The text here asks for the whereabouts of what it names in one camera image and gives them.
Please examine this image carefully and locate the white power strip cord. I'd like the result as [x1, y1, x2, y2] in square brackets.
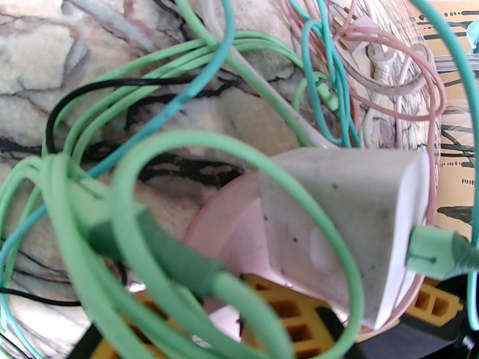
[200, 0, 339, 150]

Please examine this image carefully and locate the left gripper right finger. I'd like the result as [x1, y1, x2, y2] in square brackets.
[356, 283, 473, 359]

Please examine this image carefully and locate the white USB wall charger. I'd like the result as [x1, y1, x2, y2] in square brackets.
[258, 146, 431, 330]

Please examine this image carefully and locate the thin pink cable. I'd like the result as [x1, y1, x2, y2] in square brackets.
[275, 0, 448, 216]

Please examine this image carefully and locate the teal USB cable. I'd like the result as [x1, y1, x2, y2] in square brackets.
[0, 0, 479, 335]

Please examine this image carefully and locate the thin black camera cable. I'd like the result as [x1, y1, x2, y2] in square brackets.
[0, 0, 191, 307]

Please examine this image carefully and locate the round pink socket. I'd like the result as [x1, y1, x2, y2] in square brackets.
[183, 171, 425, 343]

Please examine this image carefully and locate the light green USB cable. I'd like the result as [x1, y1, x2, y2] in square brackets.
[0, 0, 479, 359]

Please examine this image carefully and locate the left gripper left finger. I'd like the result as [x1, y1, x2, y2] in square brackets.
[77, 273, 360, 359]

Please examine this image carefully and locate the pale pink two-pin plug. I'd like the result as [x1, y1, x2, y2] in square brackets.
[333, 6, 384, 53]

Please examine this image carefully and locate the white charging cable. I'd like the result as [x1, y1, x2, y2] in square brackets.
[363, 43, 412, 148]

